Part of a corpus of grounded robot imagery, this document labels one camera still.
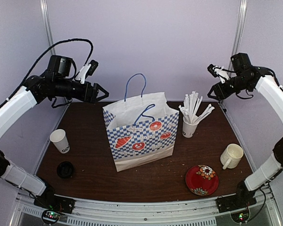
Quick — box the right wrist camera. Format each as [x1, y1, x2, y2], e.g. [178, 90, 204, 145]
[207, 64, 230, 83]

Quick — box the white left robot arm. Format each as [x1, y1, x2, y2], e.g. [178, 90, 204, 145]
[0, 55, 109, 209]

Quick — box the black plastic lid stack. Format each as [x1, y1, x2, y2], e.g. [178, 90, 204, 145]
[57, 161, 74, 179]

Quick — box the blue checkered paper bag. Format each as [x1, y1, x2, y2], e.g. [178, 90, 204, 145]
[102, 73, 180, 172]

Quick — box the red floral plate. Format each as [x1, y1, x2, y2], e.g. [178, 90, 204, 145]
[185, 165, 219, 196]

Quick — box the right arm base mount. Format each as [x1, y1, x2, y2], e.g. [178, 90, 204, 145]
[216, 181, 257, 213]

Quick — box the aluminium front rail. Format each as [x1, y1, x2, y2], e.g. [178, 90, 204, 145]
[7, 186, 283, 226]

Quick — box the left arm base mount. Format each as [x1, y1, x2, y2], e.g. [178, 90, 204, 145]
[32, 186, 75, 214]

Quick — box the white paper cup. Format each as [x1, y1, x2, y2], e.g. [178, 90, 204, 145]
[50, 129, 70, 154]

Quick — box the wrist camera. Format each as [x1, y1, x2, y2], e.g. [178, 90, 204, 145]
[75, 60, 99, 84]
[207, 64, 230, 83]

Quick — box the cream ceramic mug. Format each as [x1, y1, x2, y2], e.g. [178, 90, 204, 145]
[220, 144, 244, 170]

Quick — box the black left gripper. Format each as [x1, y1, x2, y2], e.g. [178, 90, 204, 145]
[54, 77, 109, 103]

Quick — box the white cup holding straws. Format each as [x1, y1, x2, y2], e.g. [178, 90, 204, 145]
[182, 118, 198, 138]

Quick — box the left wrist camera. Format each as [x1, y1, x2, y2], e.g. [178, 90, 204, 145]
[75, 60, 99, 84]

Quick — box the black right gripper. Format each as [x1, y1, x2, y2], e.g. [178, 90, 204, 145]
[208, 74, 251, 101]

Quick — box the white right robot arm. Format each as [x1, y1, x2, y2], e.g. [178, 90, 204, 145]
[207, 53, 283, 208]

